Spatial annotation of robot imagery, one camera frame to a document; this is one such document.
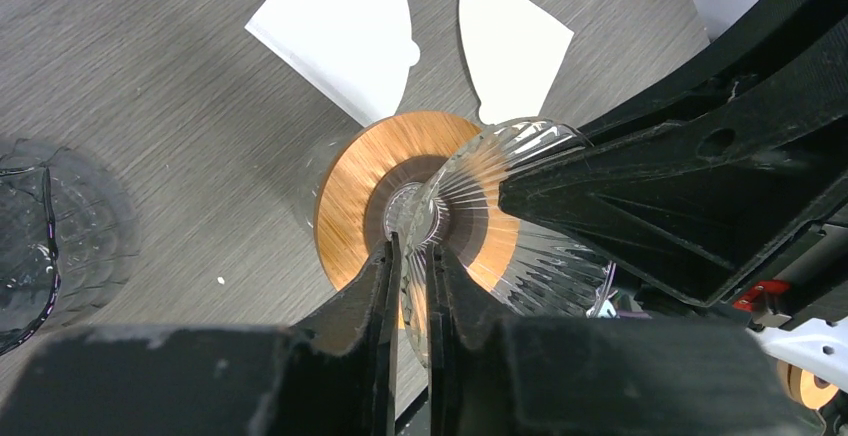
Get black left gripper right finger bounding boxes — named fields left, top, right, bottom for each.
left=425, top=245, right=817, bottom=435

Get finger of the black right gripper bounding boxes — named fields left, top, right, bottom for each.
left=582, top=0, right=847, bottom=144

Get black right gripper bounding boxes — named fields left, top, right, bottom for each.
left=499, top=22, right=847, bottom=327

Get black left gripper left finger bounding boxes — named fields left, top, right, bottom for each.
left=1, top=238, right=401, bottom=435

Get clear glass dripper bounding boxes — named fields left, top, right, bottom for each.
left=397, top=116, right=617, bottom=368

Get light wooden ring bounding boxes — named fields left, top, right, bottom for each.
left=312, top=110, right=521, bottom=295

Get white coffee filter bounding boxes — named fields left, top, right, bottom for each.
left=245, top=0, right=420, bottom=126
left=458, top=0, right=574, bottom=125

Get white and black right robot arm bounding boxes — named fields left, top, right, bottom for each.
left=499, top=0, right=847, bottom=388

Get clear glass carafe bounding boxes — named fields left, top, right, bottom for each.
left=295, top=133, right=373, bottom=239

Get grey glass pitcher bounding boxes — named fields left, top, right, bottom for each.
left=1, top=136, right=140, bottom=354

